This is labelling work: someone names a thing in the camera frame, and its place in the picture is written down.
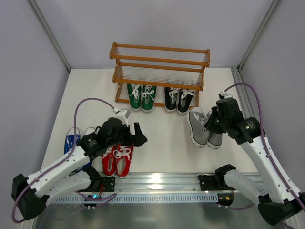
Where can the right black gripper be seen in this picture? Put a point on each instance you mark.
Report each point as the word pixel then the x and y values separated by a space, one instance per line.
pixel 213 123

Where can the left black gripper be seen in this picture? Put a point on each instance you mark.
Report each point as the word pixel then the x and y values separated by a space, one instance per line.
pixel 130 136

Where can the red sneaker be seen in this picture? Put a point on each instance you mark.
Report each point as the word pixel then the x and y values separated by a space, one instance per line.
pixel 109 162
pixel 123 155

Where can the grey sneaker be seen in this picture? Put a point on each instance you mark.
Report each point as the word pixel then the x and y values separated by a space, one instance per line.
pixel 215 134
pixel 196 120

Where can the black sneaker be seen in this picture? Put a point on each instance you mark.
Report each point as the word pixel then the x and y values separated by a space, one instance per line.
pixel 171 95
pixel 185 97

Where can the green sneaker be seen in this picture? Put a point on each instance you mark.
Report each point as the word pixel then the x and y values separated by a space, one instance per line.
pixel 134 94
pixel 148 97

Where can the blue sneaker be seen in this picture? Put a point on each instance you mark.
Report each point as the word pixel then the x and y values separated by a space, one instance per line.
pixel 69 139
pixel 88 131

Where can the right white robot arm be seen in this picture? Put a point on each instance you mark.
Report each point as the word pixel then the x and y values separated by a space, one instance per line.
pixel 278 198

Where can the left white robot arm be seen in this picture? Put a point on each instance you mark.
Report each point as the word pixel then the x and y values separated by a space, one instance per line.
pixel 70 173

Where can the wooden shoe shelf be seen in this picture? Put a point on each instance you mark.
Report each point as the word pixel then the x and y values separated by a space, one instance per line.
pixel 159 66

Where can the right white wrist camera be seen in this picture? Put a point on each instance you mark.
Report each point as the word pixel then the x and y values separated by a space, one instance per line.
pixel 224 95

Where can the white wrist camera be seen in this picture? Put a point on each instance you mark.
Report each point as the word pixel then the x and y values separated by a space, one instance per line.
pixel 122 115
pixel 224 95

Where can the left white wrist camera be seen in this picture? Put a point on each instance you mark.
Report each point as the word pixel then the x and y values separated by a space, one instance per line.
pixel 122 115

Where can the aluminium right side rail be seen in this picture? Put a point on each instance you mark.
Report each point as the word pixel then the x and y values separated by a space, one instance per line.
pixel 245 94

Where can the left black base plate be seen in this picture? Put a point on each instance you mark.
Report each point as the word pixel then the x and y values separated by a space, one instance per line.
pixel 107 184

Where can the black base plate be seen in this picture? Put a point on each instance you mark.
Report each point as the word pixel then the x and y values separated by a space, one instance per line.
pixel 213 183
pixel 107 184

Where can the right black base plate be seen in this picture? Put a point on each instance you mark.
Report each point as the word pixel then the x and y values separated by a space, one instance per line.
pixel 213 183

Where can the slotted grey cable duct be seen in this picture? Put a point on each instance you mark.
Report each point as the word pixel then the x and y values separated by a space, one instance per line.
pixel 141 198

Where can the right aluminium corner post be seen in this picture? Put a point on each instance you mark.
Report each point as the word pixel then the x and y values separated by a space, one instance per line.
pixel 271 11

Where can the aluminium corner post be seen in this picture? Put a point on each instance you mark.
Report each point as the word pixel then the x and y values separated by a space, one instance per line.
pixel 45 26
pixel 271 11

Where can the left aluminium corner post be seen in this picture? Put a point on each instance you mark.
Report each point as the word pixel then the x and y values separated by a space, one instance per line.
pixel 45 26

